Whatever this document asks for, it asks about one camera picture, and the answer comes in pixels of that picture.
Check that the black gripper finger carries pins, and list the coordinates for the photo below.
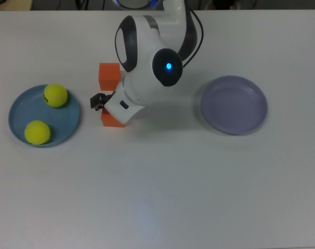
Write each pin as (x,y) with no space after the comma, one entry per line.
(98,101)

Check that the orange foam cube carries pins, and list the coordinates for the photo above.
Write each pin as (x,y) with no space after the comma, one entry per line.
(109,76)
(108,120)

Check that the yellow tennis ball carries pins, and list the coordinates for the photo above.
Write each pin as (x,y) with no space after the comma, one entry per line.
(37,132)
(55,95)

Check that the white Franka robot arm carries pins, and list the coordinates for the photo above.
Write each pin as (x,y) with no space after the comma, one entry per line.
(139,77)

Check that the blue plate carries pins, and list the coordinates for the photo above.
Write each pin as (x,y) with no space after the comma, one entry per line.
(30,111)

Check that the purple plate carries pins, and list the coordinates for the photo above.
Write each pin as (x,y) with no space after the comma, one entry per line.
(234,105)

